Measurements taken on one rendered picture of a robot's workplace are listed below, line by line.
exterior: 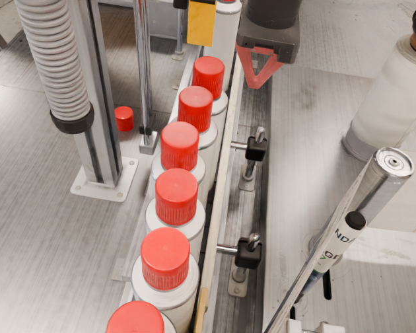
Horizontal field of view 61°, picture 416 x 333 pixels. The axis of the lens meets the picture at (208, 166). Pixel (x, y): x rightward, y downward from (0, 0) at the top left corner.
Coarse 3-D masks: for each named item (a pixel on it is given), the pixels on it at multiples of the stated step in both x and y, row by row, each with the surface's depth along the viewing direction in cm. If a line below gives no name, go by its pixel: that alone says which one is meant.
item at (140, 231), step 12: (192, 48) 59; (192, 60) 57; (192, 72) 57; (180, 84) 53; (144, 204) 40; (144, 216) 39; (144, 228) 38; (132, 240) 37; (132, 252) 36; (132, 264) 35
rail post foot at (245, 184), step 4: (244, 164) 61; (244, 168) 61; (240, 172) 60; (244, 172) 60; (252, 172) 60; (240, 176) 60; (244, 176) 59; (252, 176) 59; (240, 180) 59; (244, 180) 59; (248, 180) 59; (252, 180) 59; (240, 184) 59; (244, 184) 59; (248, 184) 59; (252, 184) 59; (240, 188) 58; (244, 188) 58; (248, 188) 58; (252, 188) 58
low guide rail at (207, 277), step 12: (228, 108) 58; (228, 120) 56; (228, 132) 54; (228, 144) 53; (228, 156) 51; (216, 192) 47; (216, 204) 46; (216, 216) 45; (216, 228) 44; (216, 240) 43; (204, 264) 41; (204, 276) 40
